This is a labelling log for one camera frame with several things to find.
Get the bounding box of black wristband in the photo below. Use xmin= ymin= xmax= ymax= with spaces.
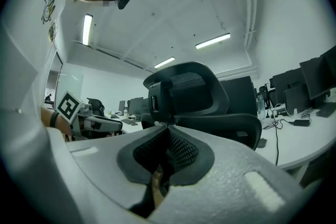
xmin=49 ymin=111 xmax=60 ymax=129

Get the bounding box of large black monitor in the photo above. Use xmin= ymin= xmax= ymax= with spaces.
xmin=219 ymin=75 xmax=258 ymax=116

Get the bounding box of thin black cable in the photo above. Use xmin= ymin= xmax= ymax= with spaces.
xmin=262 ymin=109 xmax=296 ymax=166

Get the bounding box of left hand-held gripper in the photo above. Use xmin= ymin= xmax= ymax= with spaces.
xmin=56 ymin=90 xmax=123 ymax=142

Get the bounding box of black flat pad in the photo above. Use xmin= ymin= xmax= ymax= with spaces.
xmin=316 ymin=104 xmax=336 ymax=118

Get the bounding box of clear plastic bottle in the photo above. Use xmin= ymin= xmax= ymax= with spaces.
xmin=256 ymin=95 xmax=266 ymax=119

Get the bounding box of black office chair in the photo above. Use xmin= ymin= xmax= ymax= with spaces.
xmin=86 ymin=97 xmax=106 ymax=118
xmin=258 ymin=85 xmax=272 ymax=110

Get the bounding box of white ceiling conduit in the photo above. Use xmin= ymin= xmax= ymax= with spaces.
xmin=237 ymin=0 xmax=260 ymax=50

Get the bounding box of white office desk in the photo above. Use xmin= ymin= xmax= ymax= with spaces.
xmin=115 ymin=102 xmax=336 ymax=182

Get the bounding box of person's left forearm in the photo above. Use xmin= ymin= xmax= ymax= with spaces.
xmin=40 ymin=106 xmax=74 ymax=143

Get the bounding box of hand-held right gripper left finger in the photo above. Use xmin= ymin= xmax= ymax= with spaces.
xmin=65 ymin=124 xmax=169 ymax=212

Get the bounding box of ceiling light fixture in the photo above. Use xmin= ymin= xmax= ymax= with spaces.
xmin=82 ymin=14 xmax=93 ymax=46
xmin=195 ymin=32 xmax=232 ymax=50
xmin=153 ymin=57 xmax=176 ymax=69

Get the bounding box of slim black power brick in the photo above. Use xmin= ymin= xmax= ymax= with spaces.
xmin=293 ymin=118 xmax=312 ymax=127

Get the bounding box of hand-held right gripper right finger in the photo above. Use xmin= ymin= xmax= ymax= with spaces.
xmin=148 ymin=125 xmax=307 ymax=224

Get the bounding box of black mesh chair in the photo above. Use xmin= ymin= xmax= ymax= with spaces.
xmin=78 ymin=61 xmax=268 ymax=152

